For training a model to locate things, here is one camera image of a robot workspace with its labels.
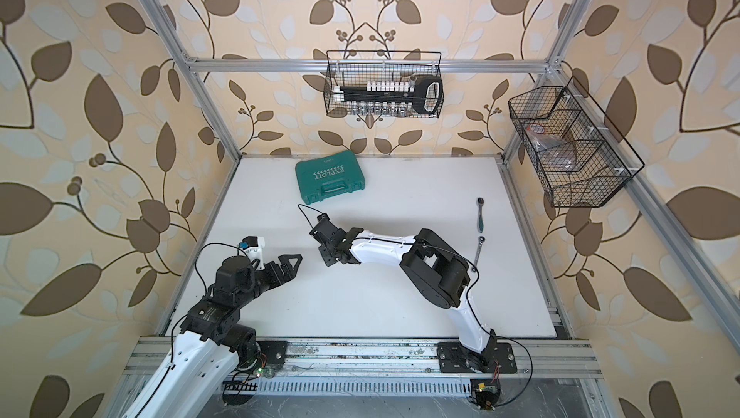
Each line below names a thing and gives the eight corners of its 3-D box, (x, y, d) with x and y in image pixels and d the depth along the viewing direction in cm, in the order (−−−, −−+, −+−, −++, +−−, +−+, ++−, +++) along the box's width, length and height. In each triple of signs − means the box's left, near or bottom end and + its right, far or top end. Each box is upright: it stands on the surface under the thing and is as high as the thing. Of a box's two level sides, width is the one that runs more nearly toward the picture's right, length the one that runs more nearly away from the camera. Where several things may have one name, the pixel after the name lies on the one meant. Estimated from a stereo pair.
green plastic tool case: (304, 205, 107) (301, 197, 103) (296, 170, 119) (293, 161, 115) (366, 188, 112) (366, 180, 109) (353, 156, 124) (352, 147, 120)
